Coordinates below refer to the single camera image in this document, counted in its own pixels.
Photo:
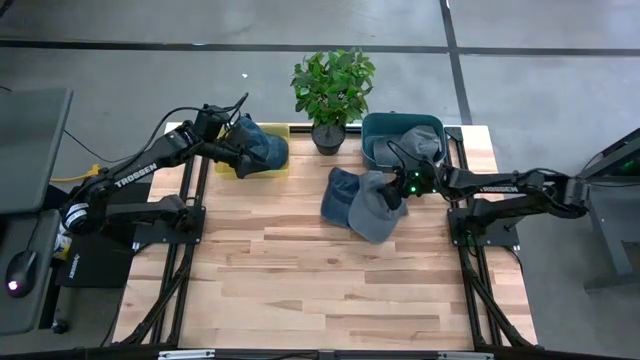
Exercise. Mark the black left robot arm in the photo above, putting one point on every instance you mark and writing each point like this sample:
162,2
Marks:
135,175

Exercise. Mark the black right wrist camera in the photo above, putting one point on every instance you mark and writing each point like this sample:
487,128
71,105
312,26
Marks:
417,182

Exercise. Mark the green leafy potted tree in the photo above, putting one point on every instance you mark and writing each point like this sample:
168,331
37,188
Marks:
332,87

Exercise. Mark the black controller box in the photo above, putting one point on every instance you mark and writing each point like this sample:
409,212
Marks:
95,265

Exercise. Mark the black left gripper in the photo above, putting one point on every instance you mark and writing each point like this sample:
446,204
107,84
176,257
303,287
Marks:
220,151

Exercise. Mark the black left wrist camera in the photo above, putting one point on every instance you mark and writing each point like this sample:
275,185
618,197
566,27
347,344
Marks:
211,122

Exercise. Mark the black computer mouse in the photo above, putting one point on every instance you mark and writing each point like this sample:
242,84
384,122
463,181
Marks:
21,270

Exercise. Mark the teal plastic bin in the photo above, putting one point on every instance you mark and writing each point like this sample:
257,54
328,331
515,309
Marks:
380,125

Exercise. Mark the silver bracket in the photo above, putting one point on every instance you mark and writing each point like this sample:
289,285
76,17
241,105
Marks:
187,354
465,356

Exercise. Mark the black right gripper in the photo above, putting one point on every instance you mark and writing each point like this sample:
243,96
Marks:
437,182

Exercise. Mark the black aluminium frame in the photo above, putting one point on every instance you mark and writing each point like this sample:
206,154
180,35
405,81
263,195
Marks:
170,235
480,235

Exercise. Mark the black plant pot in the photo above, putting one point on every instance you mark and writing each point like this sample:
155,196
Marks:
328,141

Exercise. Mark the yellow translucent plastic bin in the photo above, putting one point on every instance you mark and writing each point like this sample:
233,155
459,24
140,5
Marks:
280,129

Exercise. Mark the blue denim cap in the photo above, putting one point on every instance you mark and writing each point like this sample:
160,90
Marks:
262,145
337,197

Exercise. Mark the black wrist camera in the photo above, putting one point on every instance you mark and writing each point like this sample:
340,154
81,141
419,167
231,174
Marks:
417,182
211,122

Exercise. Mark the gray desk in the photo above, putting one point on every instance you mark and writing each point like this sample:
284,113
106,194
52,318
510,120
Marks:
30,150

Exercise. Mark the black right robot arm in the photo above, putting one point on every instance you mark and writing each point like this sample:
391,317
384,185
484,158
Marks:
500,189

